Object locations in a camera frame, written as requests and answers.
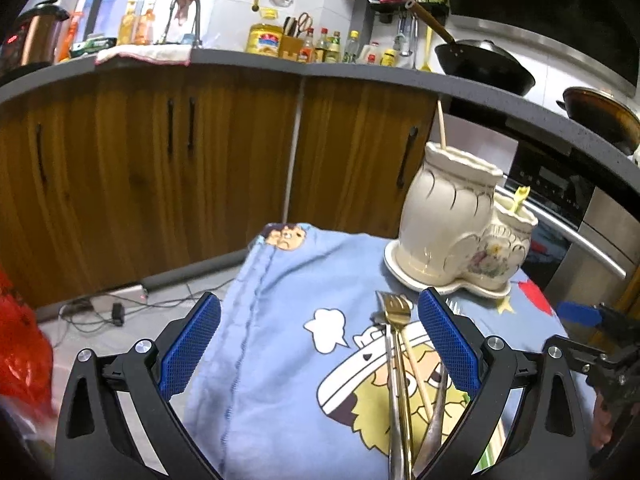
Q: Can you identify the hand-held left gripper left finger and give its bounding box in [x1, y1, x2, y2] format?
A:
[54, 291, 223, 480]

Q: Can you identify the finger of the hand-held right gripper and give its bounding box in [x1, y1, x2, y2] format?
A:
[557, 301, 640, 342]
[570, 342, 640, 387]

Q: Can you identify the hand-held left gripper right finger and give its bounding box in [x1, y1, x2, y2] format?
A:
[414, 287, 592, 480]

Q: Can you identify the gold metal fork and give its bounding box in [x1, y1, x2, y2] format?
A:
[376, 290, 417, 480]

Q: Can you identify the cream ceramic utensil holder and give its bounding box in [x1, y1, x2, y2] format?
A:
[384, 141, 540, 300]

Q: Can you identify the yellow plastic fork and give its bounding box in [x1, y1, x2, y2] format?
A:
[510, 186, 531, 216]

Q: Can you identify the person's right hand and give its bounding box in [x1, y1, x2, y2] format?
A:
[592, 394, 622, 453]

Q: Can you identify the blue cartoon printed cloth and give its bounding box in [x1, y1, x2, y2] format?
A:
[182, 222, 598, 480]

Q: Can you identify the built-in steel oven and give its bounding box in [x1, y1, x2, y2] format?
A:
[500, 135, 640, 321]

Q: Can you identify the red plastic bag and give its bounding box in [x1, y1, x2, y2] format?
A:
[0, 267, 56, 421]

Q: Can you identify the wooden kitchen cabinet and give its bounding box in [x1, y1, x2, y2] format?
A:
[0, 62, 443, 311]

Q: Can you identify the brown cooking pot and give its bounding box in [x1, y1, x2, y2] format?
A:
[556, 86, 640, 156]

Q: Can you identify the grey kitchen countertop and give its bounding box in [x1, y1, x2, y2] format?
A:
[0, 47, 640, 201]

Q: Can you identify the yellow hanging spatula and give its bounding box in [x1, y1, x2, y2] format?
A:
[420, 22, 434, 72]

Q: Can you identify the white pink towel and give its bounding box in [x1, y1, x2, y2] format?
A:
[95, 44, 193, 67]

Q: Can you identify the row of sauce bottles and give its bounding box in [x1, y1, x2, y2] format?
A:
[298, 27, 398, 67]

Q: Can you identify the yellow cooking oil bottle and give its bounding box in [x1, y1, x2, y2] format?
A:
[245, 22, 284, 57]

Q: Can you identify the green white box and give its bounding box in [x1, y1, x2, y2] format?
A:
[70, 35, 118, 58]

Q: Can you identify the wooden knife block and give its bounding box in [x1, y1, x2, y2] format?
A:
[277, 12, 314, 63]

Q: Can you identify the orange dish soap bottle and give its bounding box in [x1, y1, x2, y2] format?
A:
[135, 4, 156, 46]

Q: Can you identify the metal kitchen faucet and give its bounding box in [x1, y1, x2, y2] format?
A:
[155, 0, 203, 50]

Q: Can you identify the yellow dish soap bottle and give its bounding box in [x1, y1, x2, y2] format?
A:
[118, 1, 138, 46]

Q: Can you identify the orange packet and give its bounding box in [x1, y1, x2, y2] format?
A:
[57, 10, 83, 63]

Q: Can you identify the copper electric kettle pot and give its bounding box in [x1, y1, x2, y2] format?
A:
[0, 4, 71, 73]

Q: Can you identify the black wok with wooden handle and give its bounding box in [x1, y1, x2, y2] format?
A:
[406, 1, 537, 97]

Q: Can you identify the black wall rack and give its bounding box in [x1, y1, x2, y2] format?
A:
[362, 0, 451, 26]

